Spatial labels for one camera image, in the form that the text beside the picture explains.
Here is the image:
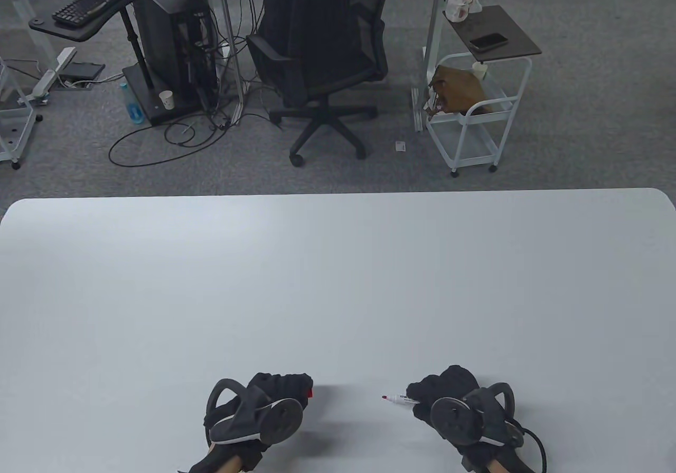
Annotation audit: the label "person's right hand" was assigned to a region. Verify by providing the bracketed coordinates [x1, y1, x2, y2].
[406, 365, 524, 450]

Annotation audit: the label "person's left hand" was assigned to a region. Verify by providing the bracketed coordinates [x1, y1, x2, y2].
[206, 372, 314, 448]

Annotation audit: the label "person's left forearm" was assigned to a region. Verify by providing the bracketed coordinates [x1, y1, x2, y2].
[187, 440, 266, 473]

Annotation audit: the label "person's right forearm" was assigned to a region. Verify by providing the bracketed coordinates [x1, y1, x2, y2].
[461, 443, 535, 473]

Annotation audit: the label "black left wrist tracker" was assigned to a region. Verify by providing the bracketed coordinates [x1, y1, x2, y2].
[205, 379, 305, 446]

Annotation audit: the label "black wrist tracker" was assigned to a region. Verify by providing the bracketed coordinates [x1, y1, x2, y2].
[205, 379, 305, 446]
[429, 382, 524, 448]

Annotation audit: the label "black right wrist tracker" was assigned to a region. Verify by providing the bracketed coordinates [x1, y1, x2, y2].
[429, 382, 524, 448]

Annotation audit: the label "brown bag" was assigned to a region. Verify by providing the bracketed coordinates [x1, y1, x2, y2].
[426, 64, 495, 116]

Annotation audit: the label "blue water bottle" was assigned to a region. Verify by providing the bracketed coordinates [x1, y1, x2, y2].
[119, 82, 145, 125]

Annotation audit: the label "black smartphone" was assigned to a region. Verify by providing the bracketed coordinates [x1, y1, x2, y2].
[468, 32, 509, 52]

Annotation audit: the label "white rolling cart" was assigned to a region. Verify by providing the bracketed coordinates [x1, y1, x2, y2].
[411, 4, 543, 178]

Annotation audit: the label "black mesh office chair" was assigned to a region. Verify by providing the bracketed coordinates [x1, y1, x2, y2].
[246, 0, 398, 167]

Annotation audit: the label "black computer tower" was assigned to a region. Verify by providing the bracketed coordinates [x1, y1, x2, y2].
[135, 0, 219, 113]

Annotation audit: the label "flat black box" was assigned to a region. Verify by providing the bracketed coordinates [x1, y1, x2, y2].
[58, 61, 106, 85]

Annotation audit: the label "white metal rack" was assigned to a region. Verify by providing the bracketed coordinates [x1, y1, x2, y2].
[0, 57, 44, 171]

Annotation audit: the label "white power strip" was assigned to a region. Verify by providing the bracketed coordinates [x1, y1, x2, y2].
[29, 46, 78, 102]

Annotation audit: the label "black keyboard stand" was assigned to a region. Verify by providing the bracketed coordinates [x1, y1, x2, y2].
[29, 0, 186, 126]

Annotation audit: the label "black keyboard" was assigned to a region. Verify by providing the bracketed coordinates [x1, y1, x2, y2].
[51, 0, 139, 26]

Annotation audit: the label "black glove cable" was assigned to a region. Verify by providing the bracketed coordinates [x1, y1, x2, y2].
[507, 420, 548, 473]

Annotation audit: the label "black floor cables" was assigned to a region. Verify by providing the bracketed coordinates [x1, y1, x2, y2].
[108, 106, 234, 168]

